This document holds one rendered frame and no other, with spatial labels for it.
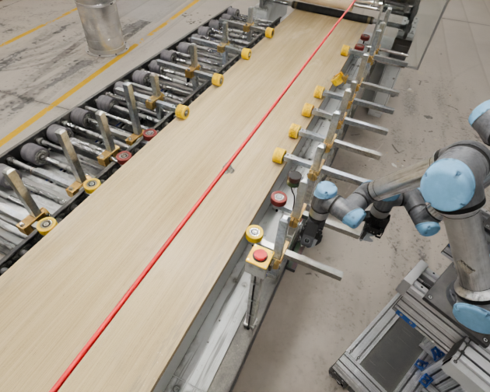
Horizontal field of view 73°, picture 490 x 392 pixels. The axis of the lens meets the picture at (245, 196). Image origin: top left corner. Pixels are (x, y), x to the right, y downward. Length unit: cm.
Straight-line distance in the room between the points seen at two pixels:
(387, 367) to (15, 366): 170
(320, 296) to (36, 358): 168
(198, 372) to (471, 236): 110
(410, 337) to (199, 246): 136
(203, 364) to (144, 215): 68
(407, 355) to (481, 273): 119
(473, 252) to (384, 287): 160
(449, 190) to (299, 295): 163
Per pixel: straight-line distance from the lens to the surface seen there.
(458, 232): 103
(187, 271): 139
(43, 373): 137
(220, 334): 158
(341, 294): 247
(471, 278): 111
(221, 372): 145
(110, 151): 201
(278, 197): 164
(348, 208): 120
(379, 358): 214
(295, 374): 221
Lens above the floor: 210
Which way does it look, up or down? 47 degrees down
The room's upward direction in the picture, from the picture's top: 4 degrees clockwise
